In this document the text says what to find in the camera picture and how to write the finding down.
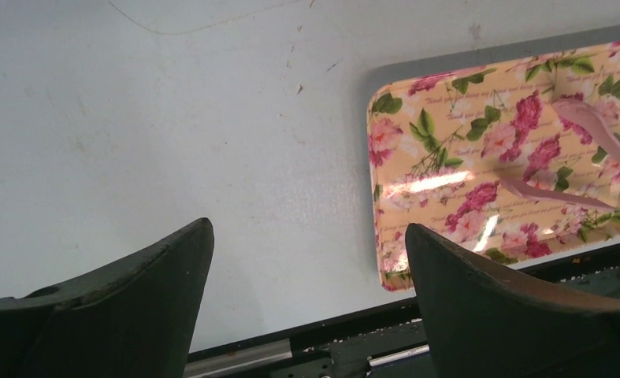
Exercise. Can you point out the floral serving tray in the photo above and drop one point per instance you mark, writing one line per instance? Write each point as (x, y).
(479, 156)

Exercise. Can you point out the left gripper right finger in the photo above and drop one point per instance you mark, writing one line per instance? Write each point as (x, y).
(484, 319)

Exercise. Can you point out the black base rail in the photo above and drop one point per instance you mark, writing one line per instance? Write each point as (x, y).
(383, 341)

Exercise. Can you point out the pink handled tongs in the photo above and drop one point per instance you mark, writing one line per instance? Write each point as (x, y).
(592, 121)

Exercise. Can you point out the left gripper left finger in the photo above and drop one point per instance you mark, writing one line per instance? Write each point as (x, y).
(133, 317)

